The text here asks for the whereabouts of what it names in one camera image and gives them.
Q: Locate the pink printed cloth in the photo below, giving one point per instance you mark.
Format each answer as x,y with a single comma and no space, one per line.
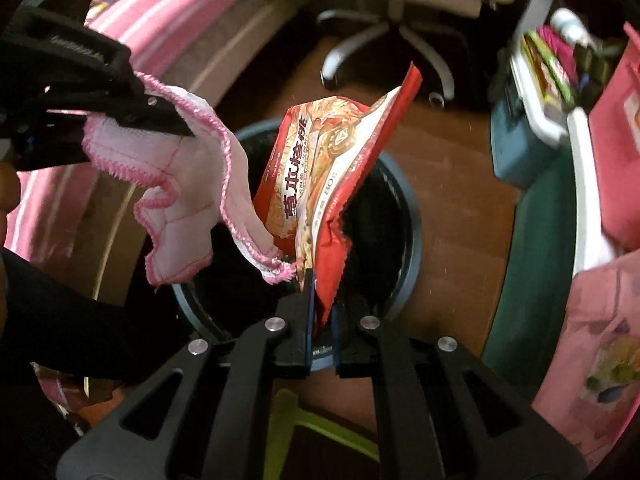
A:
600,335

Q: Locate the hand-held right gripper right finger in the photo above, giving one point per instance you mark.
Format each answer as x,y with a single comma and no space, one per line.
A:
335,332

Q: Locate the pink-edged white cloth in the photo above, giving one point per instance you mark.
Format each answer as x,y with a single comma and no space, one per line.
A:
190,185

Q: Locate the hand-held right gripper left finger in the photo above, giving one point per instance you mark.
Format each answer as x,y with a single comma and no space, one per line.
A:
311,310

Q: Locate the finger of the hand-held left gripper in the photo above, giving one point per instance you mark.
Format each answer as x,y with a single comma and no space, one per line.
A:
160,110
50,147

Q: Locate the person's left hand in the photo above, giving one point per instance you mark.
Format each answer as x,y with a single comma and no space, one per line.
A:
7,195

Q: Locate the white bottle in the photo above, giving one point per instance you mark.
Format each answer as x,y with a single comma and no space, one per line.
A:
570,25

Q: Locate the teal storage box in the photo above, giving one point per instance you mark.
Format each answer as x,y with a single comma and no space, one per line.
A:
520,150

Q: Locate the green plastic stool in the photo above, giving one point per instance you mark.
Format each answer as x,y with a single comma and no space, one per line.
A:
280,435

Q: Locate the colourful flat packet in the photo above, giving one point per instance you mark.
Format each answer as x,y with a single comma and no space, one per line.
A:
545,70

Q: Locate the teal cabinet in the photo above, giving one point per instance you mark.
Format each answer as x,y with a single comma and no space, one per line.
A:
535,285

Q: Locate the black bin with blue rim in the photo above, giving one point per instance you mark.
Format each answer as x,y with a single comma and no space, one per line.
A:
380,240

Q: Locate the red snack packet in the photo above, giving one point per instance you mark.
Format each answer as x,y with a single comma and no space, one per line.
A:
320,160

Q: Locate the pink striped bed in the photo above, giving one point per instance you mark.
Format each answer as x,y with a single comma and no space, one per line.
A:
165,10

